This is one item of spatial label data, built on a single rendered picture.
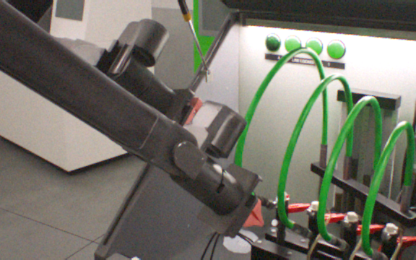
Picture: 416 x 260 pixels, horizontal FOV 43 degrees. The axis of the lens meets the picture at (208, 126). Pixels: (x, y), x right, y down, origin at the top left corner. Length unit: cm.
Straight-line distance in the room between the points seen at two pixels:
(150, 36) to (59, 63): 34
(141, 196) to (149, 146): 66
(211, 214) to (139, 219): 52
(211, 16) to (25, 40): 365
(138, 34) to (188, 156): 28
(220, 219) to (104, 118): 28
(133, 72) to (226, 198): 24
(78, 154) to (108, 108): 347
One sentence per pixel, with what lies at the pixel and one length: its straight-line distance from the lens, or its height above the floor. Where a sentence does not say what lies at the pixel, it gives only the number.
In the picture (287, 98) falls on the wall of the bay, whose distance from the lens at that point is 144.
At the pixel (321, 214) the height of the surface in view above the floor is 117.
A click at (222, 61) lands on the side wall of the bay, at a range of 143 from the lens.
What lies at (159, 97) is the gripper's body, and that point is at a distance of 85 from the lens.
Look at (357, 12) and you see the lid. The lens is 132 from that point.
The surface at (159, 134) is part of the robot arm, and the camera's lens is 63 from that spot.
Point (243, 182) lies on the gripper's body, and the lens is 79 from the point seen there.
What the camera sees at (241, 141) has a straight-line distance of 98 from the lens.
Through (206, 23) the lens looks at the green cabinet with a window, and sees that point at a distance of 419.
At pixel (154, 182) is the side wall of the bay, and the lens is 130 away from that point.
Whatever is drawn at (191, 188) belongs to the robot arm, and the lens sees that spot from 72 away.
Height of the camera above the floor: 161
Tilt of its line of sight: 19 degrees down
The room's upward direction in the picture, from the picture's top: straight up
